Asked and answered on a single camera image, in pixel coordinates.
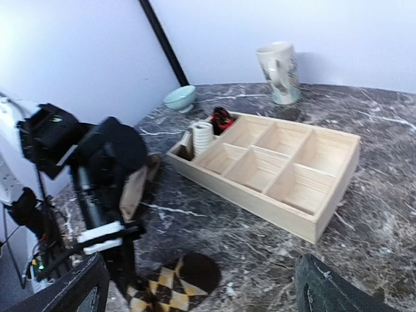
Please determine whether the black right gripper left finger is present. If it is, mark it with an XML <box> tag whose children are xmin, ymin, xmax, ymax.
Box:
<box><xmin>4</xmin><ymin>253</ymin><xmax>110</xmax><ymax>311</ymax></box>

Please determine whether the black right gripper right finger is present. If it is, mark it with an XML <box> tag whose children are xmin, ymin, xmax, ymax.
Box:
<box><xmin>294</xmin><ymin>253</ymin><xmax>395</xmax><ymax>312</ymax></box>

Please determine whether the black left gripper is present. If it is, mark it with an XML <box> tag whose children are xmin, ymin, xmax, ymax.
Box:
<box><xmin>18</xmin><ymin>104</ymin><xmax>148</xmax><ymax>293</ymax></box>

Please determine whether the brown yellow argyle sock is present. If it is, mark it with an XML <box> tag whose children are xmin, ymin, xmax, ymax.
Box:
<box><xmin>126</xmin><ymin>252</ymin><xmax>222</xmax><ymax>311</ymax></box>

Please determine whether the beige ribbed sock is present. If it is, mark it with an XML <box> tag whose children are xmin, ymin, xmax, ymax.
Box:
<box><xmin>120</xmin><ymin>153</ymin><xmax>162</xmax><ymax>222</ymax></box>

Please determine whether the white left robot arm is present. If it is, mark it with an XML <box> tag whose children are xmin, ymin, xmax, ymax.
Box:
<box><xmin>1</xmin><ymin>94</ymin><xmax>149</xmax><ymax>296</ymax></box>

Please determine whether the green circuit board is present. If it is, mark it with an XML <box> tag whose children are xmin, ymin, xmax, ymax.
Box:
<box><xmin>31</xmin><ymin>253</ymin><xmax>45</xmax><ymax>281</ymax></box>

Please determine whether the wooden compartment tray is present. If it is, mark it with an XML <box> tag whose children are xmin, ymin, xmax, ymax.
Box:
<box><xmin>167</xmin><ymin>112</ymin><xmax>360</xmax><ymax>244</ymax></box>

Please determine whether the rolled white ribbed sock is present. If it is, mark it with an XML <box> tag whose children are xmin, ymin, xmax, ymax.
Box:
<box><xmin>192</xmin><ymin>121</ymin><xmax>214</xmax><ymax>156</ymax></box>

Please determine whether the teal striped ceramic bowl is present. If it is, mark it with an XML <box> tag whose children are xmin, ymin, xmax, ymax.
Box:
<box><xmin>162</xmin><ymin>85</ymin><xmax>196</xmax><ymax>114</ymax></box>

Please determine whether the rolled red argyle sock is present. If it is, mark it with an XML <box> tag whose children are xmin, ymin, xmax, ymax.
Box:
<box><xmin>210</xmin><ymin>107</ymin><xmax>235</xmax><ymax>136</ymax></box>

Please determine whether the coral pattern ceramic mug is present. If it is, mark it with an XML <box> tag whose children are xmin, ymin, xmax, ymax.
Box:
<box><xmin>255</xmin><ymin>42</ymin><xmax>300</xmax><ymax>105</ymax></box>

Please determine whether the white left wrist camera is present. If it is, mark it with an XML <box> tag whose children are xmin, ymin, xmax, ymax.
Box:
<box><xmin>77</xmin><ymin>221</ymin><xmax>125</xmax><ymax>255</ymax></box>

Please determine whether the black left corner post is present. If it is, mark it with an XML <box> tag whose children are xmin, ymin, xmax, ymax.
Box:
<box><xmin>138</xmin><ymin>0</ymin><xmax>189</xmax><ymax>86</ymax></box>

